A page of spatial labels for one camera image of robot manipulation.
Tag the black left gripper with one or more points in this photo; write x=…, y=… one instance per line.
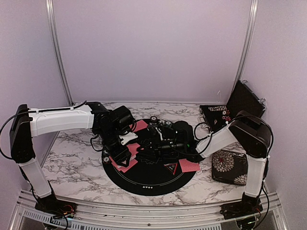
x=119, y=155

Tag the red card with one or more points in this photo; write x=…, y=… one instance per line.
x=116, y=167
x=131, y=164
x=187, y=166
x=140, y=124

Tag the red triangle all-in marker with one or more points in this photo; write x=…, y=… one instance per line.
x=172, y=167

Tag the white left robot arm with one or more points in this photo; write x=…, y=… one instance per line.
x=31, y=128

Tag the floral patterned pouch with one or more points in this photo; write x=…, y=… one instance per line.
x=229, y=167

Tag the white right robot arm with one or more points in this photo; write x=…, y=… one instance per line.
x=253, y=134

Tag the round black poker mat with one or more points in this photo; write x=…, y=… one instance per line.
x=148, y=179

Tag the red playing card deck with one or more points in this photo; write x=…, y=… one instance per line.
x=121, y=155

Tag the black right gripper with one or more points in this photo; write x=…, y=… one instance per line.
x=156, y=146

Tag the black poker chip case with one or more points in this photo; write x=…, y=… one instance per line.
x=242, y=98

